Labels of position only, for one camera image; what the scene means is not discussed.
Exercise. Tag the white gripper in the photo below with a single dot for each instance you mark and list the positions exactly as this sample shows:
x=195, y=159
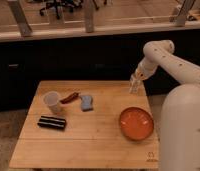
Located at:
x=139, y=75

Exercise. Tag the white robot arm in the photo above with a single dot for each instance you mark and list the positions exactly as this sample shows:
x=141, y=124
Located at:
x=179, y=145

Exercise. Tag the orange plate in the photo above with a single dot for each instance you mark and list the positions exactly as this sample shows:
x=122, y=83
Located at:
x=136, y=123

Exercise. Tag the wooden table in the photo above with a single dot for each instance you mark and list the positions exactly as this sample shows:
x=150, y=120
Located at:
x=91, y=139

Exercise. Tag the translucent plastic cup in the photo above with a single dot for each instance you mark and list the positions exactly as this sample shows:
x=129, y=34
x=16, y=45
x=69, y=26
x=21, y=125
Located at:
x=52, y=101

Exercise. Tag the black striped rectangular box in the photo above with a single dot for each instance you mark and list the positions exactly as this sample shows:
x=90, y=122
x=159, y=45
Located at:
x=52, y=122

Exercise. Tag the black office chair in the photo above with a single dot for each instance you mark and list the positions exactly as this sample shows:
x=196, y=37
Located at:
x=60, y=3

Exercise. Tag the dark cabinet counter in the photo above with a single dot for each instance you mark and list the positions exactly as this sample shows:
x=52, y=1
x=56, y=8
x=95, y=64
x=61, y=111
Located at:
x=24, y=64

